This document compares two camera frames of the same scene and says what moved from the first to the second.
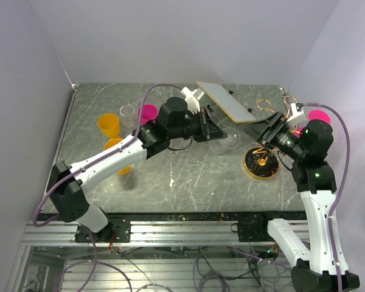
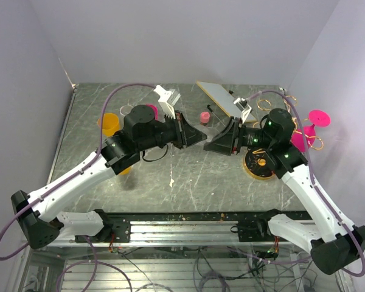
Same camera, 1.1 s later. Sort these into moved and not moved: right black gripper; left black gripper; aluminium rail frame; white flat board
Moved: left black gripper; right black gripper
Not moved: aluminium rail frame; white flat board
